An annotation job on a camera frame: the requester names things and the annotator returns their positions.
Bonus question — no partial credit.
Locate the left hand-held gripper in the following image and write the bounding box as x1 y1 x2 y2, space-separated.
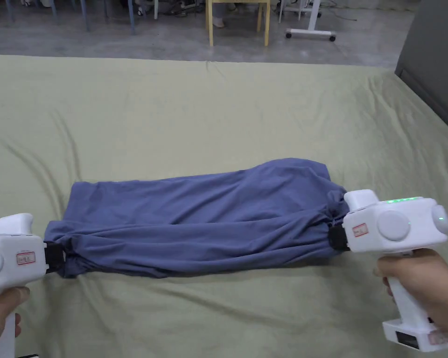
0 212 66 358

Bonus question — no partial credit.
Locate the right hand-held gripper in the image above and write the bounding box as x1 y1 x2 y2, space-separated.
328 189 448 353

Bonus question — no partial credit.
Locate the dark blue shirt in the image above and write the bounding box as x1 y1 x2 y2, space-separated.
44 157 347 279

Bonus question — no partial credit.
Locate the person's left hand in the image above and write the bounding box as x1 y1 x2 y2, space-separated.
0 286 31 339

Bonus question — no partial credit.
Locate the person's right hand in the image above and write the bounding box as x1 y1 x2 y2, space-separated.
373 248 448 337

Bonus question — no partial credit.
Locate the grey padded headboard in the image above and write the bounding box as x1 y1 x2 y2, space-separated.
394 0 448 142

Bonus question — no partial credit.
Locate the bed with pale green sheet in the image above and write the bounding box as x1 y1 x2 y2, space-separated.
0 54 448 358

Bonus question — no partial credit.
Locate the white wheeled table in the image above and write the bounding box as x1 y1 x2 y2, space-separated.
278 0 337 42

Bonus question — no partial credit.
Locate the wooden chair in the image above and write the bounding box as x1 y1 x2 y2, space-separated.
206 0 272 47

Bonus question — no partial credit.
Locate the blue metal frame table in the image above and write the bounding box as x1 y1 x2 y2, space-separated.
50 0 138 36

